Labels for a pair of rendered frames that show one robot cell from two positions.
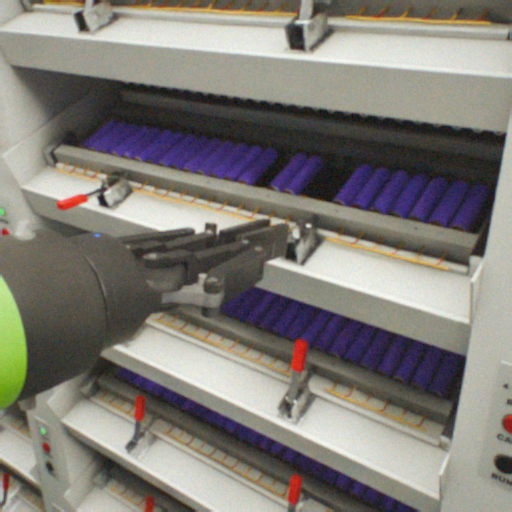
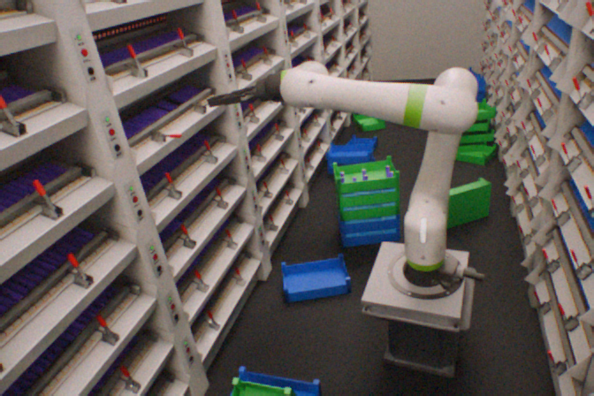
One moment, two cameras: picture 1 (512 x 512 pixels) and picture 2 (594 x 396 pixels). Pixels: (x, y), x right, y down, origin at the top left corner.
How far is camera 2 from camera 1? 1.65 m
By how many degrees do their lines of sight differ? 89
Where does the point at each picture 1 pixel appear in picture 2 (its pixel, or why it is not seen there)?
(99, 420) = (175, 262)
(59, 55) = (138, 92)
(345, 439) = (222, 155)
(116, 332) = not seen: hidden behind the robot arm
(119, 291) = not seen: hidden behind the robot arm
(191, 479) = (204, 230)
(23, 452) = (150, 361)
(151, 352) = (186, 190)
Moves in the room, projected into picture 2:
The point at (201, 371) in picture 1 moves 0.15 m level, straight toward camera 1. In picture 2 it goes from (196, 178) to (236, 167)
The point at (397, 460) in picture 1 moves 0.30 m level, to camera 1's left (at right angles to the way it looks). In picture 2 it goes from (227, 148) to (243, 178)
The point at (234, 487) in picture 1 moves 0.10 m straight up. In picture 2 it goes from (208, 218) to (201, 196)
